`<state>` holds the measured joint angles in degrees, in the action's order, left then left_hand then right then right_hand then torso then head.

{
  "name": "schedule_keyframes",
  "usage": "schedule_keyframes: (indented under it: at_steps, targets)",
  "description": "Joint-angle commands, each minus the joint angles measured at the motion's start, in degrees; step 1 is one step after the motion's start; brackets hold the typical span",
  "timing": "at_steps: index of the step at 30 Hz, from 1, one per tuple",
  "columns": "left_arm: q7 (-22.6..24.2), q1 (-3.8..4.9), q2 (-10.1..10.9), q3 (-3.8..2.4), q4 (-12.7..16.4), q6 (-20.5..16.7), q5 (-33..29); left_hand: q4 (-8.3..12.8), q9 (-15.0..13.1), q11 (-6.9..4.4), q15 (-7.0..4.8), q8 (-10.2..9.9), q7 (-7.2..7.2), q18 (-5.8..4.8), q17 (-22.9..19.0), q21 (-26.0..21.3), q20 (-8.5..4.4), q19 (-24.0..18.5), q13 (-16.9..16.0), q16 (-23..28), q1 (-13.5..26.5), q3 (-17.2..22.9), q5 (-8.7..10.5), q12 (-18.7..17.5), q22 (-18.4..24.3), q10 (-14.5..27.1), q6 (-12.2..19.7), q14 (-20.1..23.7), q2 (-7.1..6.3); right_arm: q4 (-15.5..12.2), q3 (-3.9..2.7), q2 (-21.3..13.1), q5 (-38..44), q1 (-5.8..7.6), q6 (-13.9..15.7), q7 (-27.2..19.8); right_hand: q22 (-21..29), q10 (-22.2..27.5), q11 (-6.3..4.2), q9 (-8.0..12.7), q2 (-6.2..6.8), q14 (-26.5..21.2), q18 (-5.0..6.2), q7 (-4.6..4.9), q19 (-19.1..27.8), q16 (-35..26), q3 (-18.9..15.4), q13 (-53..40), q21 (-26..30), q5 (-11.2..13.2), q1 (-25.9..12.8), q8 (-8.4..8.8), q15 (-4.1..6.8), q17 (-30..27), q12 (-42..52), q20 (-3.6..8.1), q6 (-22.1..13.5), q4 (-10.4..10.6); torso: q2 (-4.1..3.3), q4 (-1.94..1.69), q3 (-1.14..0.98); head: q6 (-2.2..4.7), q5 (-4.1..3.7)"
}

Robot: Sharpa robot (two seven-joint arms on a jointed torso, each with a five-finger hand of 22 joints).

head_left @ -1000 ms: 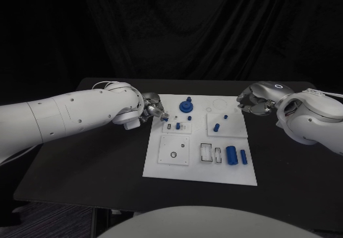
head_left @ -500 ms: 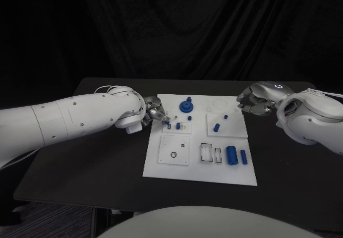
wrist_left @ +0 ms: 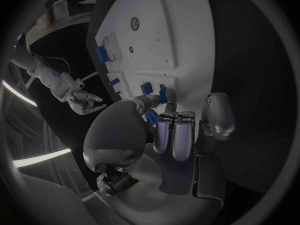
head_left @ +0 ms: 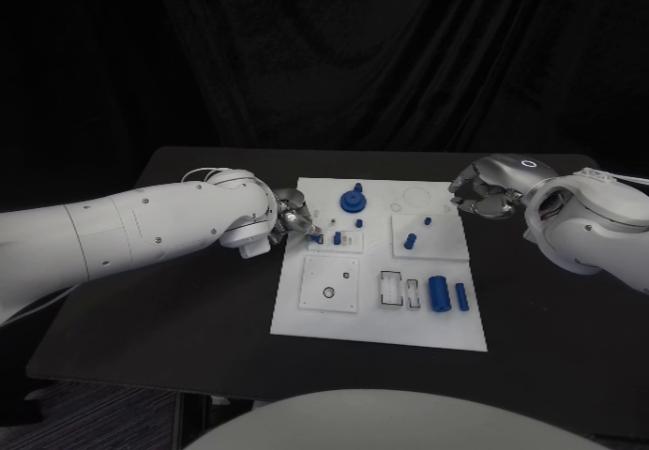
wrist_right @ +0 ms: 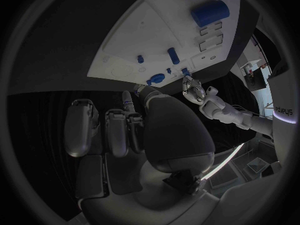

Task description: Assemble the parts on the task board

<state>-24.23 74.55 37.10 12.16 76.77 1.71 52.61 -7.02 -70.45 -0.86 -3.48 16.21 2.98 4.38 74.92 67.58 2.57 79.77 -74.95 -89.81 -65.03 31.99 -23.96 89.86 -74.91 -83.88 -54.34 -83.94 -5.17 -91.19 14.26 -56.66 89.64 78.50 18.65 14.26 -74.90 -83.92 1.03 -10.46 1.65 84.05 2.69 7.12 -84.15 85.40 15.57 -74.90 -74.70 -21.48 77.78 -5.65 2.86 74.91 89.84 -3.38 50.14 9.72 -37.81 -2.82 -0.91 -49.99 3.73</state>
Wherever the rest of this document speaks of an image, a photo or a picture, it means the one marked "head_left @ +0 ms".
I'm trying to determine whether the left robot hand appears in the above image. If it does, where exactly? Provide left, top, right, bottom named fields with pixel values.
left=268, top=187, right=326, bottom=246

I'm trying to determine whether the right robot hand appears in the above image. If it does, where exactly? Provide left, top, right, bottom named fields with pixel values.
left=445, top=153, right=562, bottom=220

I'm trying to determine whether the white task board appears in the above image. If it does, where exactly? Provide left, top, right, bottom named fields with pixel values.
left=269, top=177, right=488, bottom=353

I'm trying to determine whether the blue gear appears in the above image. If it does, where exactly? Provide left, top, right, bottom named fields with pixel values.
left=337, top=190, right=367, bottom=214

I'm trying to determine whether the thick blue cylinder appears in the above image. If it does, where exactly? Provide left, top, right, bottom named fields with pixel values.
left=426, top=276, right=454, bottom=313

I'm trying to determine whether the white cable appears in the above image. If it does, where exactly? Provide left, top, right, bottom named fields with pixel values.
left=180, top=167, right=232, bottom=183
left=604, top=172, right=649, bottom=187

